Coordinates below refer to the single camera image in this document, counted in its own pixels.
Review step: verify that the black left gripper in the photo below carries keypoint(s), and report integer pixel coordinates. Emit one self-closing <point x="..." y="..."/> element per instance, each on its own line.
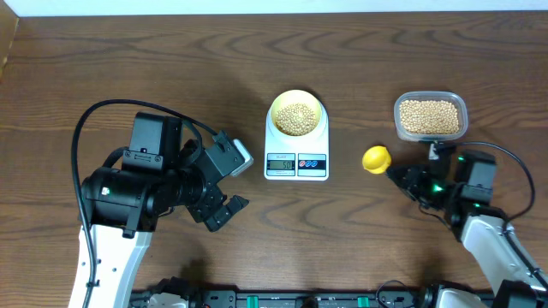
<point x="205" y="205"/>

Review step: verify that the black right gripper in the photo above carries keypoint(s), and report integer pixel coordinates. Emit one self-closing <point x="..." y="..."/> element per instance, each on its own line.
<point x="409" y="184"/>

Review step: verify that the soybeans in bowl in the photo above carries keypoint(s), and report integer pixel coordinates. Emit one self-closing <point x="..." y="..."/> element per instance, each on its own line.
<point x="296" y="119"/>

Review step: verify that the white digital kitchen scale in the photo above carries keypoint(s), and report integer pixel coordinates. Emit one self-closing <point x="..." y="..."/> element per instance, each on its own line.
<point x="297" y="158"/>

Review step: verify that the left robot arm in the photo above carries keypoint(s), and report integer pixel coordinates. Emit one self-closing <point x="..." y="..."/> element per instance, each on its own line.
<point x="137" y="184"/>

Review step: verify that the yellow measuring scoop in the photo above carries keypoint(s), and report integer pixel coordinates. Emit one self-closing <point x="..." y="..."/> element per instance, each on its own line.
<point x="376" y="160"/>

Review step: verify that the yellow plastic bowl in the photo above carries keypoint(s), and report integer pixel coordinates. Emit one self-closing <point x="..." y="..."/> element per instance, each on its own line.
<point x="295" y="97"/>

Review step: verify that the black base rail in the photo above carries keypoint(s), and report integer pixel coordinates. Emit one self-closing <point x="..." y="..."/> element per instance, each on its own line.
<point x="176" y="292"/>

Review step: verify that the clear plastic bean container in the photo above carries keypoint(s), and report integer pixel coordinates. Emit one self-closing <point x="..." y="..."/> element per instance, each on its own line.
<point x="432" y="95"/>

